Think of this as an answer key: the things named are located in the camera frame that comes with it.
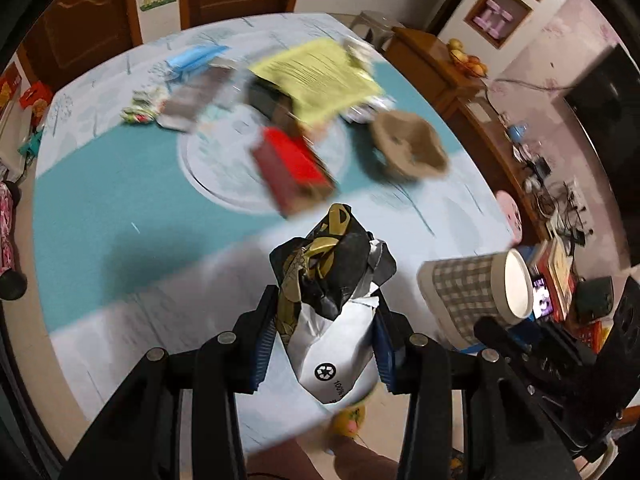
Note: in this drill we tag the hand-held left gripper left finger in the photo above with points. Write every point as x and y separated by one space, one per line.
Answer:
262 347

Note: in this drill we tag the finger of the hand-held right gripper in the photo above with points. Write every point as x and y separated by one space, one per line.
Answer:
500 337

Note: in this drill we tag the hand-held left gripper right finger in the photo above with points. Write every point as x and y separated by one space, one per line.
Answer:
382 355

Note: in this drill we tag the black white paper bag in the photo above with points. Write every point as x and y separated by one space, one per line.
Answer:
325 350

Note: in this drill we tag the checked paper cup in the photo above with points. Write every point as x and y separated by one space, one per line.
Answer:
465 290

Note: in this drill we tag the yellow flower slipper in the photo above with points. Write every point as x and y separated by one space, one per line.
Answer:
347 420

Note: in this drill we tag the dark green bag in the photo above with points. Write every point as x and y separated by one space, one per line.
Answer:
593 300

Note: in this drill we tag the stack of books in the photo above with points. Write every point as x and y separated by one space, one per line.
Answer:
555 265

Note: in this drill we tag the pink round stool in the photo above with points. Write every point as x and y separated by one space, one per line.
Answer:
511 212

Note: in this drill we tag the red brown cardboard box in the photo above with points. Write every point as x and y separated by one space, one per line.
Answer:
290 165

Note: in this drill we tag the leaf print tablecloth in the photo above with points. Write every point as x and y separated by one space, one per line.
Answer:
125 220

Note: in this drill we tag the blue teapot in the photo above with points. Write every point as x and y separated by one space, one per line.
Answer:
517 132

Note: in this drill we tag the crumpled brown paper bowl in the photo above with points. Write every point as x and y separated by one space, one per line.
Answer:
410 142

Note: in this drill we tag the black box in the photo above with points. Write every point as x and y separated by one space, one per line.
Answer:
265 100

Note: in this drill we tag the grey foil packet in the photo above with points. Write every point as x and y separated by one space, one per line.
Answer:
195 97

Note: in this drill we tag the black television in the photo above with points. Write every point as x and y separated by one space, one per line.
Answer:
610 95

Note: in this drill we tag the brown wooden cabinet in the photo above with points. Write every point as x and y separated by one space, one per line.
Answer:
435 75

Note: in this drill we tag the green white snack wrapper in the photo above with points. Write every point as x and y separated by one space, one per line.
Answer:
142 105

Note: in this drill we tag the yellow paper sheet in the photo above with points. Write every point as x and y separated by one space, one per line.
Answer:
315 75

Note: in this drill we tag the bowl of oranges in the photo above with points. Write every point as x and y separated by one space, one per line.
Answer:
467 60

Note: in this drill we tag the blue face mask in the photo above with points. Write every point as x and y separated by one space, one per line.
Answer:
192 57

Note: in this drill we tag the white printed wrapper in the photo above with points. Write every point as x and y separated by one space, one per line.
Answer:
357 52

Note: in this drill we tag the grey plastic stool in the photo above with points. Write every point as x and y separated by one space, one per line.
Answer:
375 25

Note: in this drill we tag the white wall niche shelf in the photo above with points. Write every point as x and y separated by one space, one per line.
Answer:
497 15

